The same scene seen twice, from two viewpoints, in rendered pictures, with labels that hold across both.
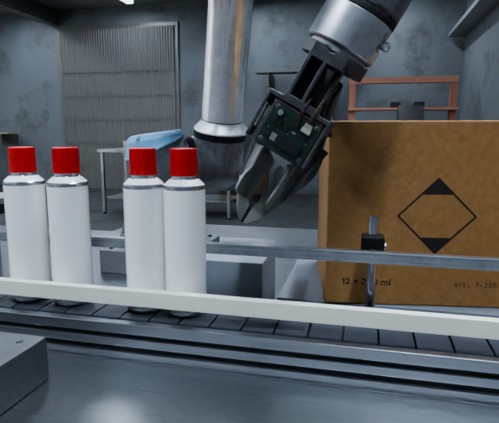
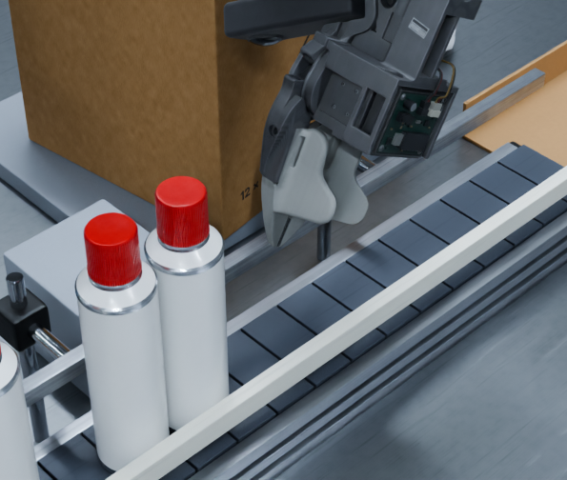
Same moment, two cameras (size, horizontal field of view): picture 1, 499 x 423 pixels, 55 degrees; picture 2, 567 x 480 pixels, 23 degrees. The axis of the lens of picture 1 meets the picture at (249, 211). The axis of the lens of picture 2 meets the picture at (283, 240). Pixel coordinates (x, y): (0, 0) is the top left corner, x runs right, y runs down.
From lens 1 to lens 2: 0.82 m
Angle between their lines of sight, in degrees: 59
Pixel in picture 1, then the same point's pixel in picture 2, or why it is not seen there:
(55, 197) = (3, 411)
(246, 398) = (388, 458)
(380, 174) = not seen: hidden behind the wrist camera
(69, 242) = (30, 460)
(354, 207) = (250, 81)
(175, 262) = (211, 365)
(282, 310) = (361, 327)
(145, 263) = (161, 397)
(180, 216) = (216, 298)
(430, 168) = not seen: outside the picture
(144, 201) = (155, 312)
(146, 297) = (192, 443)
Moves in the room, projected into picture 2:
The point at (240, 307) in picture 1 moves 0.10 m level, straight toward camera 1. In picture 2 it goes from (314, 361) to (438, 415)
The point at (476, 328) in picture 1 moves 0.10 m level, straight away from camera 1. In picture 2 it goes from (532, 210) to (460, 147)
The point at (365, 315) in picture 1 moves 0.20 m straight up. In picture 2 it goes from (442, 270) to (464, 51)
